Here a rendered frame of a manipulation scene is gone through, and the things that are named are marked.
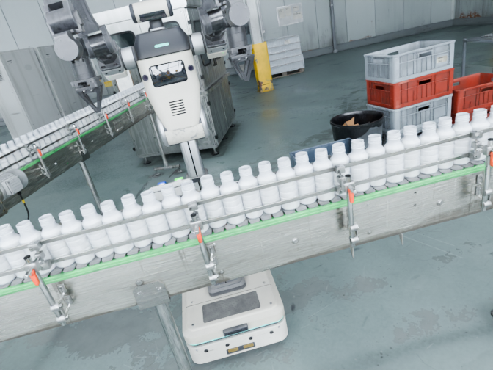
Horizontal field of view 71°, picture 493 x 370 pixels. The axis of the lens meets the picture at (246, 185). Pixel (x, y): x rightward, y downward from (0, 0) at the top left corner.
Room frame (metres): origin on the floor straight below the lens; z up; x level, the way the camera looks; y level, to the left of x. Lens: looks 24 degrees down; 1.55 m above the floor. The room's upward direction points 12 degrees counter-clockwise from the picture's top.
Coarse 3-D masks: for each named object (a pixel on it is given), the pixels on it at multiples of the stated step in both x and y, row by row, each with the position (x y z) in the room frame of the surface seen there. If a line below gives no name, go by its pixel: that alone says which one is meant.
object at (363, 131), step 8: (352, 112) 3.12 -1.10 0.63; (360, 112) 3.09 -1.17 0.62; (368, 112) 3.04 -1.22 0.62; (376, 112) 2.97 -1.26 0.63; (336, 120) 3.07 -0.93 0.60; (344, 120) 3.11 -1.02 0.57; (360, 120) 3.09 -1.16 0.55; (368, 120) 3.04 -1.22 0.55; (376, 120) 2.71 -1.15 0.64; (336, 128) 2.84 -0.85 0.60; (344, 128) 2.76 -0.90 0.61; (352, 128) 2.72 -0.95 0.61; (360, 128) 2.70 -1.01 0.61; (368, 128) 2.70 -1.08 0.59; (376, 128) 2.72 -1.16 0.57; (336, 136) 2.86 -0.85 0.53; (344, 136) 2.77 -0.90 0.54; (352, 136) 2.73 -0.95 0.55; (360, 136) 2.71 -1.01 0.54
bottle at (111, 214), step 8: (104, 208) 0.91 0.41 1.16; (112, 208) 0.91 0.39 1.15; (104, 216) 0.91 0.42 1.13; (112, 216) 0.91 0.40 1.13; (120, 216) 0.92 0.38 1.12; (104, 224) 0.90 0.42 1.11; (112, 232) 0.90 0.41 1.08; (120, 232) 0.90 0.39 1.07; (128, 232) 0.92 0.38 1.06; (112, 240) 0.90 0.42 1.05; (120, 240) 0.90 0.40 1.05; (120, 248) 0.90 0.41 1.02; (128, 248) 0.90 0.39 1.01
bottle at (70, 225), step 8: (64, 216) 0.90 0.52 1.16; (72, 216) 0.91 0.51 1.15; (64, 224) 0.90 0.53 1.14; (72, 224) 0.90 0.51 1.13; (80, 224) 0.91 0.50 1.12; (64, 232) 0.89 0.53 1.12; (72, 232) 0.89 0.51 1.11; (72, 240) 0.89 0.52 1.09; (80, 240) 0.89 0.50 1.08; (88, 240) 0.91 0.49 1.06; (72, 248) 0.89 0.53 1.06; (80, 248) 0.89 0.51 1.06; (88, 248) 0.90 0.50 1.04; (88, 256) 0.89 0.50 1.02
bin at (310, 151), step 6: (348, 138) 1.61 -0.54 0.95; (324, 144) 1.60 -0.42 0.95; (330, 144) 1.60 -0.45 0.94; (348, 144) 1.61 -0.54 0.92; (300, 150) 1.59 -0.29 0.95; (306, 150) 1.59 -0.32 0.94; (312, 150) 1.59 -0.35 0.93; (330, 150) 1.60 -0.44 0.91; (348, 150) 1.61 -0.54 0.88; (294, 156) 1.52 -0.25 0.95; (312, 156) 1.59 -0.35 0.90; (294, 162) 1.52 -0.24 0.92; (402, 234) 1.07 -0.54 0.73; (402, 240) 1.07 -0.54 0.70
